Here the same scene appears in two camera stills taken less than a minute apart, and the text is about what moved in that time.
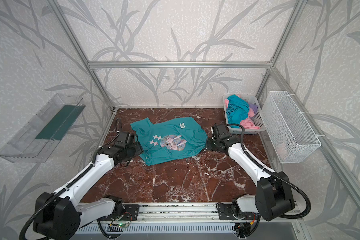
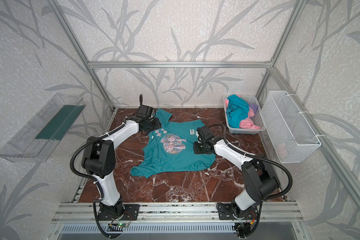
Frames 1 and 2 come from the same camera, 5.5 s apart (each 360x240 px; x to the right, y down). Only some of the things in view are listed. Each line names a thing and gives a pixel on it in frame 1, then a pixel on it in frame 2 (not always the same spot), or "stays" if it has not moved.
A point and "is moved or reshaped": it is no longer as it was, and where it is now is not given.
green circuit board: [123, 225] stays
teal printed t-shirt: [169, 140] is moved or reshaped
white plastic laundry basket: [257, 116] stays
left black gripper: [133, 145] to [151, 124]
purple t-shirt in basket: [254, 107] stays
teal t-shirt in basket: [237, 110] stays
